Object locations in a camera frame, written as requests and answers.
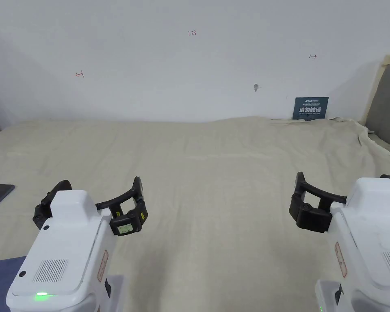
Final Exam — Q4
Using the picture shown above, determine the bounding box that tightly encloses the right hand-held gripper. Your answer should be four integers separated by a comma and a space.
288, 171, 390, 312

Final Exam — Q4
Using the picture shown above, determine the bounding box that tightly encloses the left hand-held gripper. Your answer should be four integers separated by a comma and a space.
6, 176, 149, 312

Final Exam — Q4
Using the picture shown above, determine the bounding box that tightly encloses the dark blue sign card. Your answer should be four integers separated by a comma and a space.
292, 96, 330, 122

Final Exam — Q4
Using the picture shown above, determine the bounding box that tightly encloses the grey padded headboard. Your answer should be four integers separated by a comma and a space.
365, 54, 390, 147

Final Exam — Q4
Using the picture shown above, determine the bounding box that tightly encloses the dark blue garment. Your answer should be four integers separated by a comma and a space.
0, 256, 27, 312

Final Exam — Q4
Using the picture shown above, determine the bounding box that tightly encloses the bed with beige sheet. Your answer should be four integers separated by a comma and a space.
0, 115, 390, 312

